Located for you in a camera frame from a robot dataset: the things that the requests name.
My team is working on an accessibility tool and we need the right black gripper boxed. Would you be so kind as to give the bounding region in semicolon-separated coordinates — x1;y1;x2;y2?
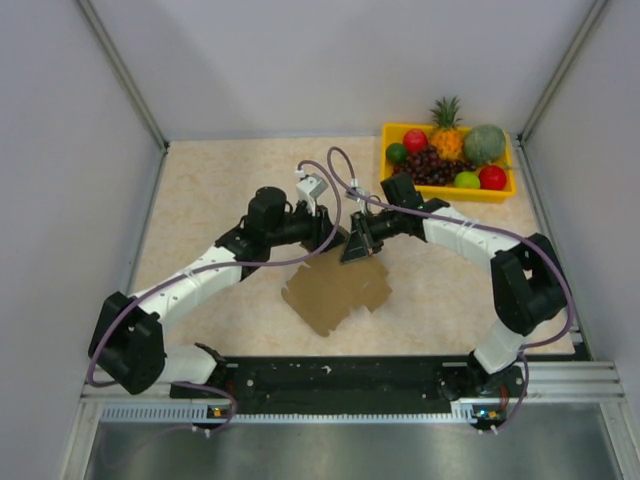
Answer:
340;208;403;265

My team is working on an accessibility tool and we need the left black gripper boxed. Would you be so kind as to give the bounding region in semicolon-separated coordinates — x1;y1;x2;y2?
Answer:
266;197;348;254

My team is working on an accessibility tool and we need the brown cardboard box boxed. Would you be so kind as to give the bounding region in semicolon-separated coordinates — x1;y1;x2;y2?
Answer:
281;245;392;337

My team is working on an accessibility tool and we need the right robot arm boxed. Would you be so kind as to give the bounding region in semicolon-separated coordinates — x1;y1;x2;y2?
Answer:
340;173;569;396

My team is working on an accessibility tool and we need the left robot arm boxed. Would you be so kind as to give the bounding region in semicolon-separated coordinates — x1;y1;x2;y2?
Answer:
87;175;345;397

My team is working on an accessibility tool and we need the dark green lime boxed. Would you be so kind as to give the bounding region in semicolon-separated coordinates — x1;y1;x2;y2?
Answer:
385;142;409;165

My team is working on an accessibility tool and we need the purple grape bunch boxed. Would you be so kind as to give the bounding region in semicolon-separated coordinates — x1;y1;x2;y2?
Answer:
392;146;476;187

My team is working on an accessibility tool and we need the yellow plastic tray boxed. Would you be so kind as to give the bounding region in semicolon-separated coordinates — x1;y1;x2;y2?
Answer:
380;123;516;203

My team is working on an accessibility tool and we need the red apple back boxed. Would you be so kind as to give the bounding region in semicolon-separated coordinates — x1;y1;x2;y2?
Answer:
402;129;429;155

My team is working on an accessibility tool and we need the red apple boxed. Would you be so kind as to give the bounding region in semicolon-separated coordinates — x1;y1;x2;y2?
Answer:
402;129;429;155
478;165;507;191

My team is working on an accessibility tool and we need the light green lime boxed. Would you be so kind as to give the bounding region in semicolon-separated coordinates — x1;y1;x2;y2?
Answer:
454;171;481;189

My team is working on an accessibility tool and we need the pineapple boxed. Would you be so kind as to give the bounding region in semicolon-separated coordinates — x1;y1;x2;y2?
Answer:
430;96;464;161

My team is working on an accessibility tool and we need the red apple front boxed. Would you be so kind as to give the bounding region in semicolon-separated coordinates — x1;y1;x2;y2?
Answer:
478;165;507;191

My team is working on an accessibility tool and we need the green melon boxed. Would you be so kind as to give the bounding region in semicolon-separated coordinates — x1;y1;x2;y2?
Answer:
463;124;506;166

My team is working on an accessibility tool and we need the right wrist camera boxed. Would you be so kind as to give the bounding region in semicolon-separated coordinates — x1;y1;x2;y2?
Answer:
345;177;371;215

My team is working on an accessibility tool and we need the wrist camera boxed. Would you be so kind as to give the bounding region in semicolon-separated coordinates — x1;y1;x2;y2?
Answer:
295;168;328;216
345;177;371;215

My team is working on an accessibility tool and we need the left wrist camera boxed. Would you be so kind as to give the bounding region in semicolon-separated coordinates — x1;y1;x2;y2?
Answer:
295;168;328;216

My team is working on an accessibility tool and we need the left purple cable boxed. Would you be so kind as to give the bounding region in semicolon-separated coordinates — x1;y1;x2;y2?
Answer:
87;159;346;436

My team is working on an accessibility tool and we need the purple cable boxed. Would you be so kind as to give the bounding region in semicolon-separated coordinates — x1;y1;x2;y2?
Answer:
326;146;574;435
87;159;346;436

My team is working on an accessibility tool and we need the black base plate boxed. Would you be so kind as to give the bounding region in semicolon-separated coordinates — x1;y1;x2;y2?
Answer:
168;355;524;416

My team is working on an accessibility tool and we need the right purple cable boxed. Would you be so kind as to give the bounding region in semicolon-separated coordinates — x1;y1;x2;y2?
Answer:
326;146;574;435

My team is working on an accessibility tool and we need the white cable duct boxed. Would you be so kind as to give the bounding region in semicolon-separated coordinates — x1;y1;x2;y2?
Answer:
101;403;477;425

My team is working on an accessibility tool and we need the aluminium frame rail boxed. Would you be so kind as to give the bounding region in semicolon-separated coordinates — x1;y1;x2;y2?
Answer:
81;358;625;403

